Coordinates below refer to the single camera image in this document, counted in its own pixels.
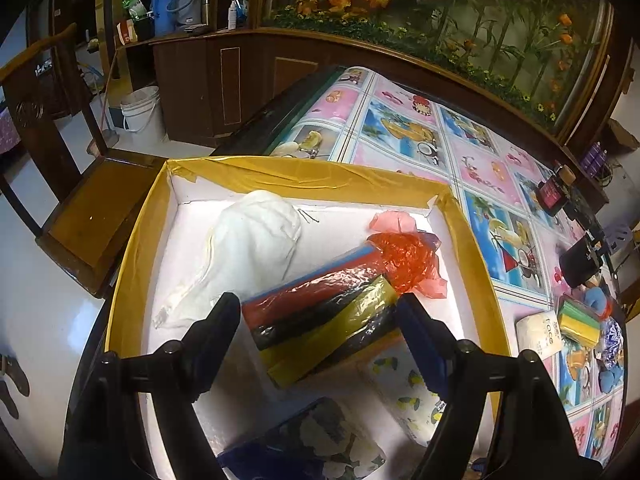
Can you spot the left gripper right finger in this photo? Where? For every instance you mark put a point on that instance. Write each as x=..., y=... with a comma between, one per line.
x=431, y=345

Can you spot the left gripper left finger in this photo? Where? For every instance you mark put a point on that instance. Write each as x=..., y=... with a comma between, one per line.
x=206, y=343

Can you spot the lemon print tissue pack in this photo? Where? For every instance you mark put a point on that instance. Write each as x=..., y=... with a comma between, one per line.
x=395, y=377

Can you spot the red plastic bag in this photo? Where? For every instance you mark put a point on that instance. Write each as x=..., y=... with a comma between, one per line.
x=411, y=263

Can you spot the colourful sponge pack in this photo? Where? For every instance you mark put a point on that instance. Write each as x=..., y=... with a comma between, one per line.
x=322, y=318

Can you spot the white cloth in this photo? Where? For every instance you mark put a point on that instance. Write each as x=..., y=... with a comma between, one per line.
x=248, y=251

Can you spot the blue floral tissue pack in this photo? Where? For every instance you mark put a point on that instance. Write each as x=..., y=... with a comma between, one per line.
x=320, y=442

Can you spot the blue knitted item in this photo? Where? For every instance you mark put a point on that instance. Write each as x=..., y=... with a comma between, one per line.
x=601, y=305

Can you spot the blue printed plastic bag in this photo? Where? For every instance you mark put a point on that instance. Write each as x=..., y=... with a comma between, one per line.
x=611, y=343

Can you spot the white face tissue pack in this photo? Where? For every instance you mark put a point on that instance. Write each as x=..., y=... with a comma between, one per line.
x=541, y=333

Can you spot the wooden chair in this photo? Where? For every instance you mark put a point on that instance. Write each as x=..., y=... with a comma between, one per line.
x=87, y=232

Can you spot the purple phone stand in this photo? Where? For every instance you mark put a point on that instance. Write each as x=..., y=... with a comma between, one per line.
x=611, y=239

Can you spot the white plastic bucket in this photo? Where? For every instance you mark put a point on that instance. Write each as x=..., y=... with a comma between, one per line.
x=143, y=117

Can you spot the flower landscape picture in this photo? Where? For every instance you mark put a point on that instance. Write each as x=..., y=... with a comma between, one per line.
x=561, y=63

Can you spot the blue thermos jug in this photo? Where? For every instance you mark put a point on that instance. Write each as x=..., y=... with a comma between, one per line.
x=171, y=16

